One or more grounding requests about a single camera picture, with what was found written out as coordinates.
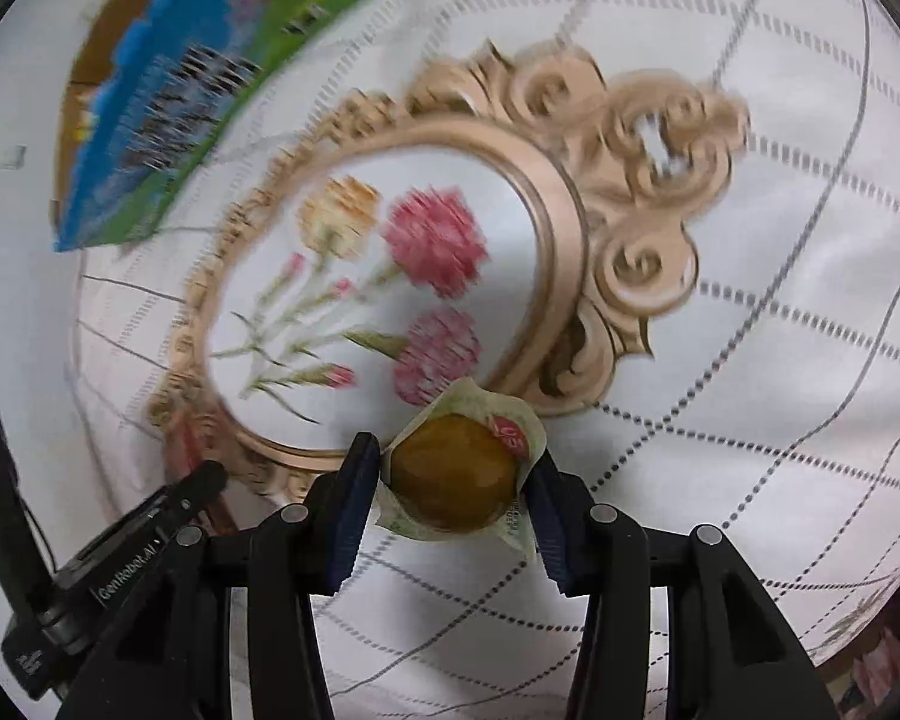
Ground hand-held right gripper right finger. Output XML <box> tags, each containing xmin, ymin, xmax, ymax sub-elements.
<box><xmin>523</xmin><ymin>456</ymin><xmax>841</xmax><ymax>720</ymax></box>

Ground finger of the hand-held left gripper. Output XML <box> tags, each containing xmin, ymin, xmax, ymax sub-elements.
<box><xmin>139</xmin><ymin>460</ymin><xmax>227</xmax><ymax>537</ymax></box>

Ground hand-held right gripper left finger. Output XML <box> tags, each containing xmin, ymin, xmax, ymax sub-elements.
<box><xmin>58</xmin><ymin>431</ymin><xmax>382</xmax><ymax>720</ymax></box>

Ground pastry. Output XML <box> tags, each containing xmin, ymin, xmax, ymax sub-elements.
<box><xmin>375</xmin><ymin>379</ymin><xmax>548</xmax><ymax>557</ymax></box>

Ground printed cardboard box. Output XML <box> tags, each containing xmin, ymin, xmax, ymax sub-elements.
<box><xmin>51</xmin><ymin>0</ymin><xmax>406</xmax><ymax>252</ymax></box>

